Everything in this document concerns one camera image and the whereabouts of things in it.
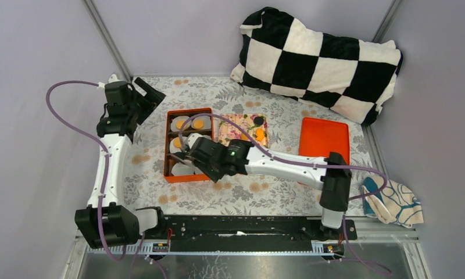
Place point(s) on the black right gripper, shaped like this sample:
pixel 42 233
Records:
pixel 214 176

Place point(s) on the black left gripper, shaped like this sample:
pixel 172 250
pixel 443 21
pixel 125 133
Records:
pixel 150 100

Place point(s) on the round tan biscuit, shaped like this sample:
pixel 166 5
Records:
pixel 198 124
pixel 179 124
pixel 177 143

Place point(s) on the orange compartment cookie box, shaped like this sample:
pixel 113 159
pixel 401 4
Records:
pixel 169 162

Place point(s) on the orange fish shaped cookie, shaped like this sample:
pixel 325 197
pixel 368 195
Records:
pixel 259 135

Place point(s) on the floral cookie tray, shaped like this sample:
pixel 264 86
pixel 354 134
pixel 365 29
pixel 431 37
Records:
pixel 227 132

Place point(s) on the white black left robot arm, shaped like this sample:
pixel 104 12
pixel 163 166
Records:
pixel 106 222

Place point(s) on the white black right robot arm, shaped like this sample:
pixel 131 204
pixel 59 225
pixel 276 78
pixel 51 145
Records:
pixel 331 175

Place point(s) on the white paper cupcake liner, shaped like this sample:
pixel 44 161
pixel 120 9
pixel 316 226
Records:
pixel 192 138
pixel 206 119
pixel 180 169
pixel 174 120
pixel 172 149

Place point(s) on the floral table mat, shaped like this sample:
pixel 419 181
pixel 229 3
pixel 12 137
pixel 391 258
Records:
pixel 143 181

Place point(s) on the black sandwich cookie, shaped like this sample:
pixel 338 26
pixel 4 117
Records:
pixel 258 121

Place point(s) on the orange box lid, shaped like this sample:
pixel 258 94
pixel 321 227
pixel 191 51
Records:
pixel 319 137

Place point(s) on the black white checkered pillow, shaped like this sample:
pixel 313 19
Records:
pixel 349 76

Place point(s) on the blue cream patterned cloth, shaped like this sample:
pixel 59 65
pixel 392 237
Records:
pixel 395 204

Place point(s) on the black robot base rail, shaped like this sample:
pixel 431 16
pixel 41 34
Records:
pixel 186 233

